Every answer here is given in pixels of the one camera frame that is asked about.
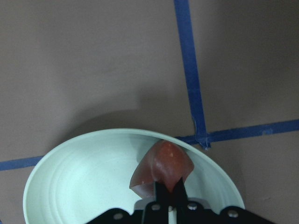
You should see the brown steamed bun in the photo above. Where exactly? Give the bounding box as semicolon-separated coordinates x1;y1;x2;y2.
129;140;194;198

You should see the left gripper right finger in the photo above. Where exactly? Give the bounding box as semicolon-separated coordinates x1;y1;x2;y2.
172;179;272;224

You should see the light green plate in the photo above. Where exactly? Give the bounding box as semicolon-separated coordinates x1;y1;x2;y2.
23;128;244;224

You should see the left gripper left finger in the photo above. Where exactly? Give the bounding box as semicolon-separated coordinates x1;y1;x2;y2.
89;182;170;224

